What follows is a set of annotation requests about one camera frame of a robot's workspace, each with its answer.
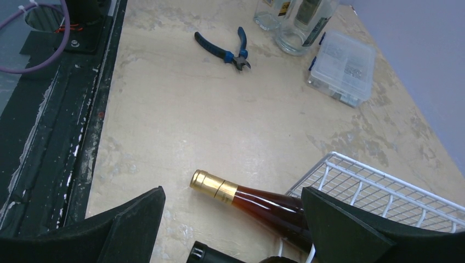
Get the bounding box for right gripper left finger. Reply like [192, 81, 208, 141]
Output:
[1, 186, 166, 262]

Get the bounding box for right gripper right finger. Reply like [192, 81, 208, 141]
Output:
[301, 187, 464, 262]

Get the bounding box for amber bottle gold foil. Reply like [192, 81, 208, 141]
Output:
[190, 170, 313, 253]

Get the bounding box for round clear bottle silver cap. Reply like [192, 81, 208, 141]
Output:
[274, 0, 340, 56]

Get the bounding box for square bottle gold black cap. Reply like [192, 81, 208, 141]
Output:
[253, 0, 292, 31]

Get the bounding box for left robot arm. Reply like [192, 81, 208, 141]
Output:
[65, 0, 111, 26]

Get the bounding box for dark bottle black cap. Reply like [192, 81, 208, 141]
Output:
[186, 241, 244, 263]

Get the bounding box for clear plastic compartment box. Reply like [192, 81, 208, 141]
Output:
[308, 30, 376, 108]

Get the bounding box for white wire wine rack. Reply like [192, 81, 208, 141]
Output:
[287, 152, 464, 262]

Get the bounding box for blue handled pliers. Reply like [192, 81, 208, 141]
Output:
[194, 26, 252, 71]

